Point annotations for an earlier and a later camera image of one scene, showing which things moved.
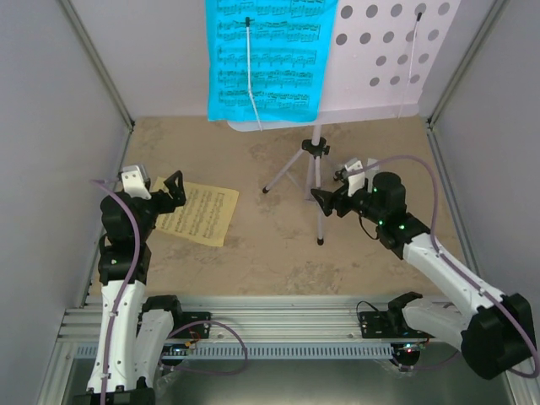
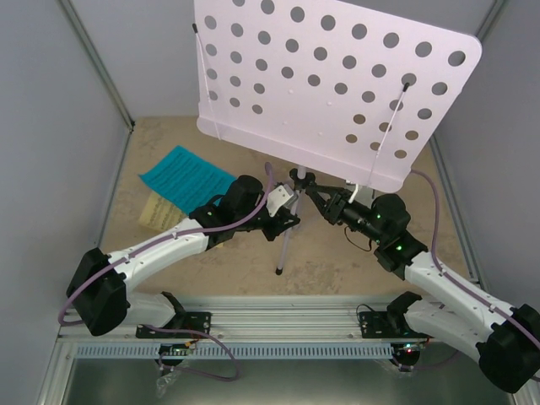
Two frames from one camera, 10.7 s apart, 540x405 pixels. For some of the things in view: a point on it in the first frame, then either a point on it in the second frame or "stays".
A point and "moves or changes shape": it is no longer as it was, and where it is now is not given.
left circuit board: [175, 349] stays
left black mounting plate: [196, 332] stays
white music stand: [383, 55] moves or changes shape
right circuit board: [407, 351] stays
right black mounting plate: [388, 325] stays
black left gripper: [178, 194] -> [283, 214]
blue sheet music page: [291, 43] -> [186, 180]
